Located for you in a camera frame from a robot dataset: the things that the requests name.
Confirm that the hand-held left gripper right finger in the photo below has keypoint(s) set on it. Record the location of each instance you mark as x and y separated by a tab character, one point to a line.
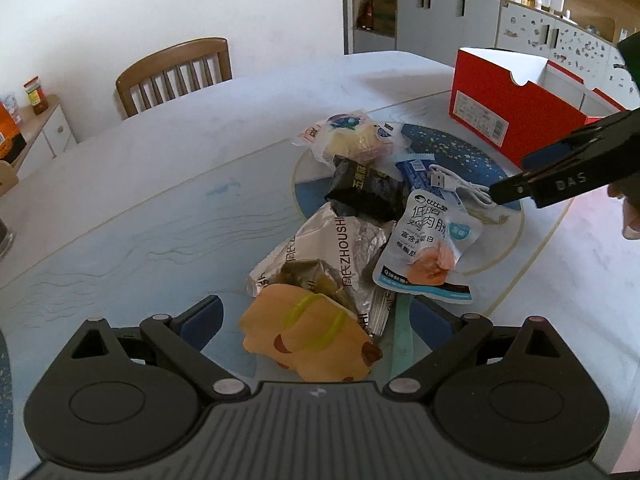
430	322

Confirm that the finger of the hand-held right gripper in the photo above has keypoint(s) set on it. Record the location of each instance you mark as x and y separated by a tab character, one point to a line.
565	182
600	135

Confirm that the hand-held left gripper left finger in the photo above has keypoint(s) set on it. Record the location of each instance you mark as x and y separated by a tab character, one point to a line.
202	322

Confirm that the mint green oblong case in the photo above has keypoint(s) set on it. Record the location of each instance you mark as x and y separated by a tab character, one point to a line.
400	340

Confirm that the red shoe box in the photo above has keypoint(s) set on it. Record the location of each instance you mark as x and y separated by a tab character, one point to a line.
500	105

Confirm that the orange capybara plush toy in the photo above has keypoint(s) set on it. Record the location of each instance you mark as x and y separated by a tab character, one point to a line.
310	335

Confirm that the silver foil snack packet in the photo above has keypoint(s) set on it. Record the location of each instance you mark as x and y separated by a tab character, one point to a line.
330	240

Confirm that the blue snack packet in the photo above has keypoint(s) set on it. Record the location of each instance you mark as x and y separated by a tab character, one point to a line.
415	175

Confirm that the black snack packet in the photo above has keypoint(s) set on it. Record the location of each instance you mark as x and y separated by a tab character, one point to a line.
360	185

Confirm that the clear bread packet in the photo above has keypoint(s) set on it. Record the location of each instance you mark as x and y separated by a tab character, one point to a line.
350	135

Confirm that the person's right hand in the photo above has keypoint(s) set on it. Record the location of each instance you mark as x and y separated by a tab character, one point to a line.
631	220

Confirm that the dark cloth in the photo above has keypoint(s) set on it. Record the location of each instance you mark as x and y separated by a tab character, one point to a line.
631	60

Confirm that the grey storage cabinet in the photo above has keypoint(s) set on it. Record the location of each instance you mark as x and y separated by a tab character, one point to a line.
440	15

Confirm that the white side cabinet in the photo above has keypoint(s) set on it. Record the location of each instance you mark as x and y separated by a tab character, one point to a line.
55	132

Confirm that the red ornament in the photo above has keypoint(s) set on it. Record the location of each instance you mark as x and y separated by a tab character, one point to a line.
367	16

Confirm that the wooden chair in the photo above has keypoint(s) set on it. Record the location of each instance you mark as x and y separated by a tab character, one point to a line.
150	67

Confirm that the orange box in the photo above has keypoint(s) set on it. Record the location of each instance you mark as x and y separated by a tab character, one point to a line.
10	135

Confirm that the red lid jar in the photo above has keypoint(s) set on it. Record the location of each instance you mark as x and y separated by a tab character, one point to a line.
36	100

